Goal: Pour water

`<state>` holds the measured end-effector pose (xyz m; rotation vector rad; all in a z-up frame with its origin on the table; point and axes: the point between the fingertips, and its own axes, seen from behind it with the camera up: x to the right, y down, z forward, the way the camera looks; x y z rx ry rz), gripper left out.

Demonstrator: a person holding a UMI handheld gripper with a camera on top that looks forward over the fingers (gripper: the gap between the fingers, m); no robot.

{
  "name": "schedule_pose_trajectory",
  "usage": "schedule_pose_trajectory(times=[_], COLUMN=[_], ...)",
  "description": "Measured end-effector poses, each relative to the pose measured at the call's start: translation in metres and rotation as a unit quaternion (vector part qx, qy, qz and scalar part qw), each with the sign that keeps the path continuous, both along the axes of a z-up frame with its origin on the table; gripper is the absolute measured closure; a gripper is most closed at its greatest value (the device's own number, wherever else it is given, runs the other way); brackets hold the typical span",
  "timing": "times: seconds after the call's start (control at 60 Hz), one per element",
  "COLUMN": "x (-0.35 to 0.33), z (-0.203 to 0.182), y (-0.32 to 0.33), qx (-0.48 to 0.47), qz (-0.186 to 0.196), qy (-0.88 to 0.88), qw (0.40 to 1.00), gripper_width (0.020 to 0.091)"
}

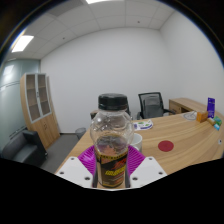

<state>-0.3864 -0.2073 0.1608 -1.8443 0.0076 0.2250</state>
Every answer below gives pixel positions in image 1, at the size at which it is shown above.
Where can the small dark brown box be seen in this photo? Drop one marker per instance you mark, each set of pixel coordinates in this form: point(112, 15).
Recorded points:
point(93, 114)

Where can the green flat box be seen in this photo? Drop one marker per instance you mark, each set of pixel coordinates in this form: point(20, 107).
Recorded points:
point(218, 120)

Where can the grey mesh office chair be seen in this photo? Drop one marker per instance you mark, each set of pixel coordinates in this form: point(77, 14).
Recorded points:
point(151, 105)

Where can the white printed leaflet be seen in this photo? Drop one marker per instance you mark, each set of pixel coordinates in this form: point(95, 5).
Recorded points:
point(143, 125)

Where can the orange wooden tissue box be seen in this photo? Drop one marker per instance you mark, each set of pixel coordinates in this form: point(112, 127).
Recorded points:
point(202, 116)

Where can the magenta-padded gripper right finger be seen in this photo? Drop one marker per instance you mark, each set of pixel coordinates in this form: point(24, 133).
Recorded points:
point(148, 170)

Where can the flat round red coaster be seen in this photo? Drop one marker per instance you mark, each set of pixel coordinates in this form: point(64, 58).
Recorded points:
point(166, 146)

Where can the rectangular ceiling light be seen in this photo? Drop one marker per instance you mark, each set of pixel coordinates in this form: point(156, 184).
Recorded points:
point(97, 1)
point(22, 43)

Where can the clear bottle with black cap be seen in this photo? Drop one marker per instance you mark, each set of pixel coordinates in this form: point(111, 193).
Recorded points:
point(111, 133)

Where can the purple standing sign card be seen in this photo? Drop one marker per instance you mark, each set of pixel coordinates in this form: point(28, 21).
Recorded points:
point(211, 107)

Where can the round grey patterned mat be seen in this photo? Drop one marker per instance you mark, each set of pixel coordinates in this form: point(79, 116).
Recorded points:
point(190, 115)

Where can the grey waste bin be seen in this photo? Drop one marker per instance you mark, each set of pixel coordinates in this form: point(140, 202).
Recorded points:
point(80, 133)

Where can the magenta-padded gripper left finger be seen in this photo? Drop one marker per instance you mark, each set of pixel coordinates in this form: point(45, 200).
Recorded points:
point(75, 170)

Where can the wooden cabinet with glass doors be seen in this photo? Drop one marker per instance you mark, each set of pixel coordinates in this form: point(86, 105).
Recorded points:
point(45, 126)

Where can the wooden side desk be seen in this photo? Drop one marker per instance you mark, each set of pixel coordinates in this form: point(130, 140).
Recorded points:
point(186, 104)

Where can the yellowish snack packet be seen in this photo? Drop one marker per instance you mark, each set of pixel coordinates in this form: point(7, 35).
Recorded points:
point(211, 121)

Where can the black sofa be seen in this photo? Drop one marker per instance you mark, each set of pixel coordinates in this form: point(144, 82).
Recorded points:
point(23, 148)

